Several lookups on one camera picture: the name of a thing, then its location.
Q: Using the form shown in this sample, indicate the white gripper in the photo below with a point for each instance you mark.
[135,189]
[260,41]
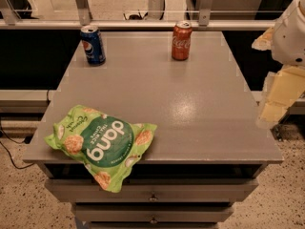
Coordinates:
[290,42]

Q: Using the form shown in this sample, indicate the orange coke can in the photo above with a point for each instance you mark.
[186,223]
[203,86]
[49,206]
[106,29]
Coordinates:
[181,40]

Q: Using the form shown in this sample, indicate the blue pepsi can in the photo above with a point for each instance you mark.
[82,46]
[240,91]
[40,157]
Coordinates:
[93,45]

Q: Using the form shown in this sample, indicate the metal window railing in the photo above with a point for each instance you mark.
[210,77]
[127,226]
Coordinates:
[74,14]

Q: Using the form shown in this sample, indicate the grey upper drawer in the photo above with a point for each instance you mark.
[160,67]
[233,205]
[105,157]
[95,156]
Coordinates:
[215,190]

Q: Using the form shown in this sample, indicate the grey drawer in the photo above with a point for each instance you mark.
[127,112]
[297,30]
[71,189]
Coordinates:
[215,190]
[152,213]

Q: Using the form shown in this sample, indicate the grey lower drawer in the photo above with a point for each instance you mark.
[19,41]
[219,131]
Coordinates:
[152,213]

